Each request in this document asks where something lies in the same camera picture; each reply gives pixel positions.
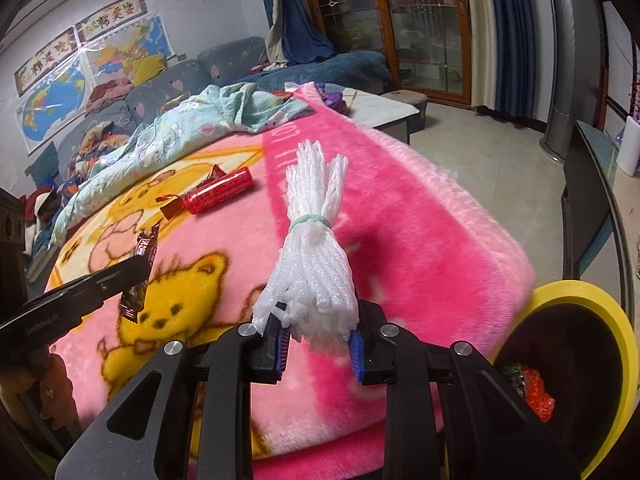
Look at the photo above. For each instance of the dark wooden cabinet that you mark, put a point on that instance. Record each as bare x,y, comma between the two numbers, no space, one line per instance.
11,240

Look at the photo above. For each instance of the light blue printed quilt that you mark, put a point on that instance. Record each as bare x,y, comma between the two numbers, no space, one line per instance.
165,135

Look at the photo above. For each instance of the country map poster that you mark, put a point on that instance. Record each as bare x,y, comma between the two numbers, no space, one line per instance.
130,55

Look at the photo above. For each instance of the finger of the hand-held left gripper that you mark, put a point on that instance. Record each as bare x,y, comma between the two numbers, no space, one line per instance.
125,275

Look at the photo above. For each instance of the red plastic bag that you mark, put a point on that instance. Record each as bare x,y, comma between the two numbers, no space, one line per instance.
537,390

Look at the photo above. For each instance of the white foam net bundle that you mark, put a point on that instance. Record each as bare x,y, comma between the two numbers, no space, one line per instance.
310,260

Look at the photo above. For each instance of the blue curtain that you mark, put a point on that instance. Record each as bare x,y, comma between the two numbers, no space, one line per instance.
520,35
295,10

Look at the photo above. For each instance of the red cylinder tube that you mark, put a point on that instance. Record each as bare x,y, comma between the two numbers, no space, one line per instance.
220,190

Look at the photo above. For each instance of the colourful patterned cloth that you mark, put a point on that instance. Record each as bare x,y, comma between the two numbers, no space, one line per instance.
95,140

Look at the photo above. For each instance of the black cabinet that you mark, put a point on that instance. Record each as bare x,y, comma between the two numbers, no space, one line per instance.
590,200

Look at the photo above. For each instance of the framed calligraphy scroll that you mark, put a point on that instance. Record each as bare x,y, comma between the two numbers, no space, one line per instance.
47,62
111,16

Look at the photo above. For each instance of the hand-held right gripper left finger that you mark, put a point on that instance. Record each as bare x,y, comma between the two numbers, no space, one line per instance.
280,350

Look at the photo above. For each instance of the blue grey sofa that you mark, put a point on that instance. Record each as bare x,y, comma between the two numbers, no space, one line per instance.
235,55

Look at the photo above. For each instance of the pile of mixed clothes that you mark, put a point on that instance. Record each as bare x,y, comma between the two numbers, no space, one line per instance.
42,215

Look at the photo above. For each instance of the yellow rimmed bin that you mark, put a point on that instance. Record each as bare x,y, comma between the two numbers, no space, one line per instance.
625,340

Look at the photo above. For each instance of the world map poster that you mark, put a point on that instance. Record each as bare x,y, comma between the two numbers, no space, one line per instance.
50,105

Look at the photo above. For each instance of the small brown wrapper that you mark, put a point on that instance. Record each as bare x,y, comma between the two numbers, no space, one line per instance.
213,173

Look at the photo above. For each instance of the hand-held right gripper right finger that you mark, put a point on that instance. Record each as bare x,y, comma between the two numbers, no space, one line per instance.
357,355

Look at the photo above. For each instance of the white top coffee table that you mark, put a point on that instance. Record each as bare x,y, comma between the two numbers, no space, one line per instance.
385,110

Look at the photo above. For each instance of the pink yellow printed blanket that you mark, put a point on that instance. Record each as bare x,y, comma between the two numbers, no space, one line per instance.
425,210

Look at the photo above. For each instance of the white container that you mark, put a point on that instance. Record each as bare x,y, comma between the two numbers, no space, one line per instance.
629,145

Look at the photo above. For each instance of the grey tower air conditioner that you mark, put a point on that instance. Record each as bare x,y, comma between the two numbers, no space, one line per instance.
560,85

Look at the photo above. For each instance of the person's left hand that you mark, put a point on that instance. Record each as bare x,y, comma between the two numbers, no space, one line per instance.
40,390

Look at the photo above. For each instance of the purple bag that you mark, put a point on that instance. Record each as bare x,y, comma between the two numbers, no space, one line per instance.
333,99

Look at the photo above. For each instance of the red foil wrapper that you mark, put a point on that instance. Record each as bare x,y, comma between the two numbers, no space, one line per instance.
170,206

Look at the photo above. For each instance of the wooden glass door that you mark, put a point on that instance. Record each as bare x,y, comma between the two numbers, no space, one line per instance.
415,25

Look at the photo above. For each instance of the brown chocolate wrapper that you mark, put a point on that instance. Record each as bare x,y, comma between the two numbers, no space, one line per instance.
145,250

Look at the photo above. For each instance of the red clothes pile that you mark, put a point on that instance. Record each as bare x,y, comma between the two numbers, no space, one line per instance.
107,91

